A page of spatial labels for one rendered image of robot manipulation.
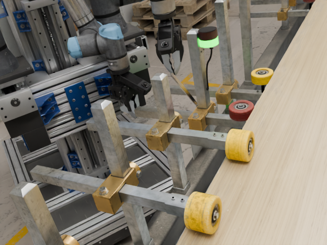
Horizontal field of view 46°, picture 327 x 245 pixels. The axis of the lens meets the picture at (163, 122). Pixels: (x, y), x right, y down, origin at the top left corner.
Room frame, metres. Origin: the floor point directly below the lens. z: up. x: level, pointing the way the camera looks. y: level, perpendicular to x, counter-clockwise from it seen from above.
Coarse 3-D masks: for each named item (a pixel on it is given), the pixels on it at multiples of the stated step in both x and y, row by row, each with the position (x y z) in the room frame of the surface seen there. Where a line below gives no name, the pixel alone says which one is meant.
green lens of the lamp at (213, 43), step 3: (213, 39) 1.12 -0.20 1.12; (216, 39) 1.12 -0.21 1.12; (201, 42) 1.13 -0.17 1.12; (204, 42) 1.12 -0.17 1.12; (207, 42) 1.11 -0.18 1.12; (210, 42) 1.11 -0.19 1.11; (213, 42) 1.11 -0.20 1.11; (216, 42) 1.12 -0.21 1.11; (201, 45) 1.13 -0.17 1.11; (204, 45) 1.12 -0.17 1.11; (207, 45) 1.11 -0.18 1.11; (210, 45) 1.11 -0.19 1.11; (213, 45) 1.11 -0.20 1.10; (216, 45) 1.12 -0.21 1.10
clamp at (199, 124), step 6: (198, 108) 1.16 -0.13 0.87; (204, 108) 1.15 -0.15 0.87; (210, 108) 1.15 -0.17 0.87; (216, 108) 1.18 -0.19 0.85; (192, 114) 1.13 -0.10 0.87; (198, 114) 1.12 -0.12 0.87; (204, 114) 1.11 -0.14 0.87; (192, 120) 1.10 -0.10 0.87; (198, 120) 1.09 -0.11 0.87; (204, 120) 1.10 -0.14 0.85; (192, 126) 1.10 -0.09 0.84; (198, 126) 1.09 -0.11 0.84; (204, 126) 1.10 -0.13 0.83
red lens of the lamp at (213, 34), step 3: (216, 27) 1.15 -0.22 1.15; (198, 30) 1.16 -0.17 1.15; (216, 30) 1.12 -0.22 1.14; (198, 33) 1.14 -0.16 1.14; (201, 33) 1.12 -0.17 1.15; (204, 33) 1.12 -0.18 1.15; (207, 33) 1.11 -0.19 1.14; (210, 33) 1.11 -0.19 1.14; (213, 33) 1.12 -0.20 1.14; (216, 33) 1.12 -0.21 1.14; (201, 36) 1.12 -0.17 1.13; (204, 36) 1.12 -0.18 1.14; (207, 36) 1.11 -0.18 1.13; (210, 36) 1.11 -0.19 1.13; (213, 36) 1.12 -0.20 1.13; (216, 36) 1.12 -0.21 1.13; (201, 39) 1.13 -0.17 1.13; (204, 39) 1.12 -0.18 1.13; (207, 39) 1.11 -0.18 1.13
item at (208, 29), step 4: (204, 28) 1.16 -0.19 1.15; (208, 28) 1.15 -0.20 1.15; (212, 28) 1.14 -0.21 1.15; (216, 28) 1.14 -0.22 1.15; (200, 32) 1.13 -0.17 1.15; (204, 32) 1.12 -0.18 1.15; (208, 32) 1.12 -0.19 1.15; (204, 40) 1.12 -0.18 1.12; (208, 40) 1.12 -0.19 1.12; (200, 48) 1.15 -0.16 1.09; (212, 48) 1.13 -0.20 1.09; (200, 52) 1.15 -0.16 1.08; (208, 60) 1.15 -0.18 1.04; (208, 88) 1.16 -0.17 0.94
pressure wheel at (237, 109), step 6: (234, 102) 1.09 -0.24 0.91; (240, 102) 1.08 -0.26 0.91; (246, 102) 1.07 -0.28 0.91; (234, 108) 1.05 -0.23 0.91; (240, 108) 1.04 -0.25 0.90; (246, 108) 1.03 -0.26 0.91; (252, 108) 1.03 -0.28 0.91; (234, 114) 1.03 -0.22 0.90; (240, 114) 1.02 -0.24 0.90; (246, 114) 1.01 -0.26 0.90; (234, 120) 1.03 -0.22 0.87; (240, 120) 1.02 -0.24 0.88; (246, 120) 1.01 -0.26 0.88
